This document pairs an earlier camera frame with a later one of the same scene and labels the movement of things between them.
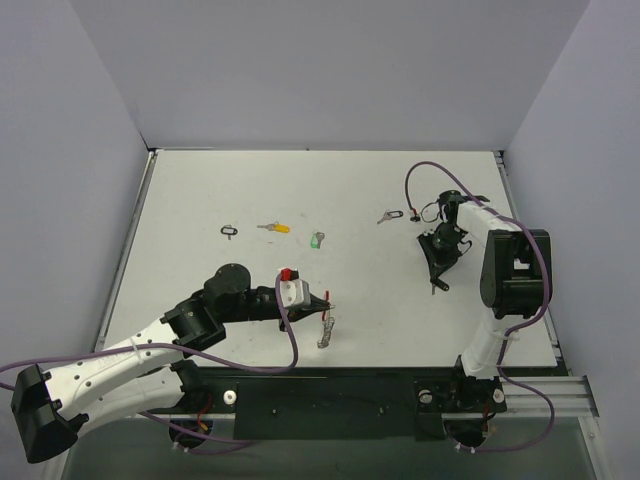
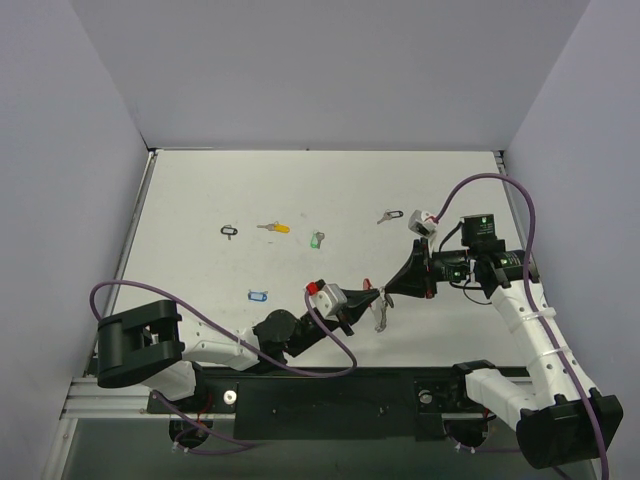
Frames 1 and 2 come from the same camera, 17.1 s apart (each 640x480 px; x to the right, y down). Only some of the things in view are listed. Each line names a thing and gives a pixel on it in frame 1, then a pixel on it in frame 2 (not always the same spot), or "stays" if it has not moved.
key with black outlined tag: (229, 230) stays
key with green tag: (316, 239) stays
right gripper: (435, 257) → (426, 273)
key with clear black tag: (388, 215) stays
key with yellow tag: (276, 227) stays
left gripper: (304, 310) → (343, 312)
